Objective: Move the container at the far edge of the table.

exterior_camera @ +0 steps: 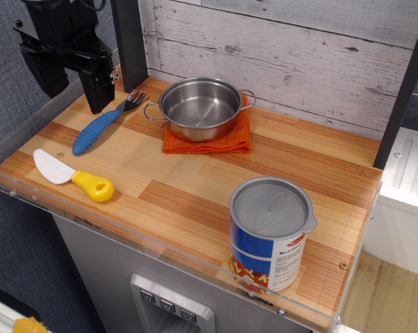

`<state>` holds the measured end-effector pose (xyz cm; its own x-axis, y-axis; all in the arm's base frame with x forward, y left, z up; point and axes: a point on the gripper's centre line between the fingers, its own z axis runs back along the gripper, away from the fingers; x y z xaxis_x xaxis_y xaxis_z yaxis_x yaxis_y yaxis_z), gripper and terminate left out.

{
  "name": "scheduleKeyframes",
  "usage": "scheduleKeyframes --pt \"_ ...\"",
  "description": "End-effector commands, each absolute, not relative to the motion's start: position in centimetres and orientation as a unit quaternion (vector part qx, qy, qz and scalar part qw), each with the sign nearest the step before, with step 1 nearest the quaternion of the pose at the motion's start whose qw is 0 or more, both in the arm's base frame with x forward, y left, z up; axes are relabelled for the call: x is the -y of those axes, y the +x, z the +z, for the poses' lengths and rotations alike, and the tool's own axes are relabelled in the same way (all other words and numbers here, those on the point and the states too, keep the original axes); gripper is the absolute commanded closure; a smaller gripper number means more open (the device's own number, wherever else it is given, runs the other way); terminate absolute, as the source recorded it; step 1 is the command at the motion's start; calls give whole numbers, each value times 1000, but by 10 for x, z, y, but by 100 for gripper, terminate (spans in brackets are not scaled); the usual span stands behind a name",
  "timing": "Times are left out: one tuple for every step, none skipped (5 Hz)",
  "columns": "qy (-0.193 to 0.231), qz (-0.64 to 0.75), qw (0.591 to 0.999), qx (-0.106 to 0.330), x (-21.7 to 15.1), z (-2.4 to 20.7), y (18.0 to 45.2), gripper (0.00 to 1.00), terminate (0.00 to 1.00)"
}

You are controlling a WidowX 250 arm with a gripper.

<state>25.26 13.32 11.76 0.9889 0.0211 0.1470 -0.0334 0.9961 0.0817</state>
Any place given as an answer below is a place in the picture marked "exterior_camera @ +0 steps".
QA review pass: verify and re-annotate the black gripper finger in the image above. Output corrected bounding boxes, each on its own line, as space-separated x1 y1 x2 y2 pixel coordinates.
21 44 69 99
79 71 115 114

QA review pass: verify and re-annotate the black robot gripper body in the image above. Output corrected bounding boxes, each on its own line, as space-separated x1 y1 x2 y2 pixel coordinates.
12 1 115 82

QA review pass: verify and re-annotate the toy soup can grey lid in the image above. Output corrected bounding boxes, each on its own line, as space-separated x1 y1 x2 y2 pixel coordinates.
228 176 318 293

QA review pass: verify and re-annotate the small steel pot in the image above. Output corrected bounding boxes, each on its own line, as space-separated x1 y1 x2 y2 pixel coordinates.
144 77 257 143

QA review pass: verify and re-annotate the orange knitted cloth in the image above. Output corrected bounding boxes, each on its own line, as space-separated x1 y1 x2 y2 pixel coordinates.
162 110 251 154

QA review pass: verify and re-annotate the clear acrylic table guard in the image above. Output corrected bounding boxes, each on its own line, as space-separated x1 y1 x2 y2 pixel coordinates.
0 46 381 332

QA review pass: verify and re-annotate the grey toy fridge cabinet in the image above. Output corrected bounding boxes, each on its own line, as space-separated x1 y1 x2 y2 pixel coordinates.
55 216 309 332

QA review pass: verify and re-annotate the silver dispenser panel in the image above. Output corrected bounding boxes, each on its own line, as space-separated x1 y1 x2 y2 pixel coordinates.
130 273 216 332

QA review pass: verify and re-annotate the yellow tape piece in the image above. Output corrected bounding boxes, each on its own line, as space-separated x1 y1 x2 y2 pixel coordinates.
12 317 49 333

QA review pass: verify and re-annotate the white toy appliance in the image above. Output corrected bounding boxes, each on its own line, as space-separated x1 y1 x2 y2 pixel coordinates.
363 128 418 274

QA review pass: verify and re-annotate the dark vertical post left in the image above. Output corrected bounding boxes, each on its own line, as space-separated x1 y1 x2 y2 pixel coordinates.
110 0 149 92

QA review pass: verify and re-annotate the dark vertical post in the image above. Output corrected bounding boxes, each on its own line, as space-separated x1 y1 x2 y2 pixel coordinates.
373 38 418 169
110 0 149 92

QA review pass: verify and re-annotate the blue handled toy fork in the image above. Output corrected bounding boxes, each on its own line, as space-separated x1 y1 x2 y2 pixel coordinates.
72 90 147 156

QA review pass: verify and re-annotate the yellow handled toy knife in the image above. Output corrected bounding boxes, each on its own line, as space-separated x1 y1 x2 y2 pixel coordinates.
33 148 115 203

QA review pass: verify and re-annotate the dark vertical post right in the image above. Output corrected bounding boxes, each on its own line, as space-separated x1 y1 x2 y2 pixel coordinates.
373 38 418 169

